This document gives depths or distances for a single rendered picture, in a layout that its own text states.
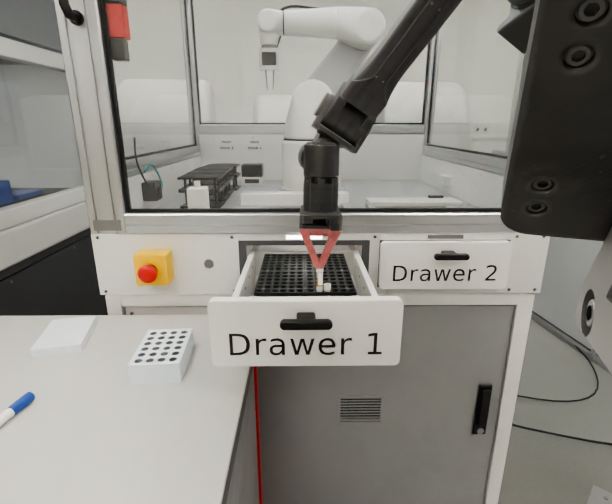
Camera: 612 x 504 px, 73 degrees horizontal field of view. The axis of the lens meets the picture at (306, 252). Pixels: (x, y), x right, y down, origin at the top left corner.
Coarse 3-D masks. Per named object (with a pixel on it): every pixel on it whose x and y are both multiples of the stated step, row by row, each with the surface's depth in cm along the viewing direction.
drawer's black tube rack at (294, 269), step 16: (272, 256) 90; (288, 256) 90; (304, 256) 90; (320, 256) 90; (336, 256) 90; (272, 272) 81; (288, 272) 80; (304, 272) 80; (336, 272) 81; (256, 288) 73; (272, 288) 73; (288, 288) 73; (304, 288) 72
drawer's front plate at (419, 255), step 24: (504, 240) 92; (384, 264) 92; (408, 264) 92; (432, 264) 92; (456, 264) 92; (480, 264) 92; (504, 264) 92; (384, 288) 93; (408, 288) 94; (432, 288) 94; (456, 288) 94; (480, 288) 94
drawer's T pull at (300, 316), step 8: (304, 312) 61; (312, 312) 61; (288, 320) 58; (296, 320) 58; (304, 320) 58; (312, 320) 58; (320, 320) 58; (328, 320) 58; (288, 328) 58; (296, 328) 58; (304, 328) 58; (312, 328) 58; (320, 328) 58; (328, 328) 58
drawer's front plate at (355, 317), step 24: (216, 312) 61; (240, 312) 61; (264, 312) 61; (288, 312) 61; (336, 312) 61; (360, 312) 61; (384, 312) 61; (216, 336) 62; (264, 336) 62; (288, 336) 62; (312, 336) 62; (336, 336) 62; (360, 336) 62; (384, 336) 62; (216, 360) 63; (240, 360) 63; (264, 360) 63; (288, 360) 64; (312, 360) 64; (336, 360) 64; (360, 360) 64; (384, 360) 64
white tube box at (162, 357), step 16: (144, 336) 77; (160, 336) 77; (176, 336) 77; (192, 336) 80; (144, 352) 72; (160, 352) 72; (176, 352) 72; (128, 368) 68; (144, 368) 68; (160, 368) 68; (176, 368) 69; (144, 384) 69
